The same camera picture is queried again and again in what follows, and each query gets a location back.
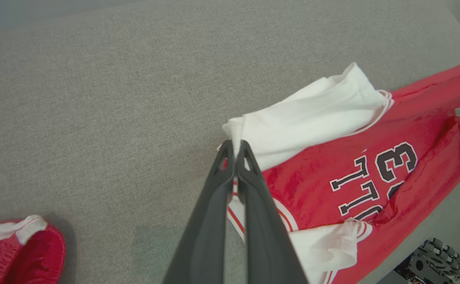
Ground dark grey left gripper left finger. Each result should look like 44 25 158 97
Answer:
163 140 236 284

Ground red white basketball jersey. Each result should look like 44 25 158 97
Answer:
218 57 460 284

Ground red white basketball shorts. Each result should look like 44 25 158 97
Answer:
0 215 66 284

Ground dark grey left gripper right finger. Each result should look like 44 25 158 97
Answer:
235 140 309 284

